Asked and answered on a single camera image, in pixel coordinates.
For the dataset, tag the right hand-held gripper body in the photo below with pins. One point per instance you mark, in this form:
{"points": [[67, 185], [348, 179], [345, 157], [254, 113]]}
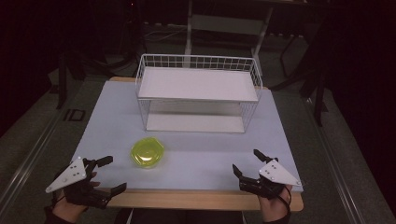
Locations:
{"points": [[275, 175]]}

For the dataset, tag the person's right hand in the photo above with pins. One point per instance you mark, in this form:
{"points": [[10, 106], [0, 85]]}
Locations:
{"points": [[275, 207]]}

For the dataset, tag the wooden table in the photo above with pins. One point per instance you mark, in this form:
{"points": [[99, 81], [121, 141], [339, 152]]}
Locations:
{"points": [[186, 199]]}

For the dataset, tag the yellow-green plastic plate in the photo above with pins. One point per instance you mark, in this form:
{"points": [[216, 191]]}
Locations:
{"points": [[147, 153]]}

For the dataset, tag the light blue table mat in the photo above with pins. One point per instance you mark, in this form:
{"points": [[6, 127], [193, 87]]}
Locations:
{"points": [[193, 155]]}

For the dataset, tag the person's left hand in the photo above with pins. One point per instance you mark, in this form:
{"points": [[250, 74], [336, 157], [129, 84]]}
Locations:
{"points": [[70, 210]]}

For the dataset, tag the metal floor rail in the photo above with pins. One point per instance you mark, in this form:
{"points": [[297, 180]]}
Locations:
{"points": [[334, 161], [28, 158]]}

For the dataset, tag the black metal stand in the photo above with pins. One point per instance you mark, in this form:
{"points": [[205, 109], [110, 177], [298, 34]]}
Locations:
{"points": [[317, 87], [62, 81]]}

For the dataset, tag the white metal frame stand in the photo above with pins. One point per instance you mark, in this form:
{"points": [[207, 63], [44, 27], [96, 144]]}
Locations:
{"points": [[227, 25]]}

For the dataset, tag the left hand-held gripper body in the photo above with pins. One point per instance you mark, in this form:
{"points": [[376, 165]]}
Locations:
{"points": [[70, 175]]}

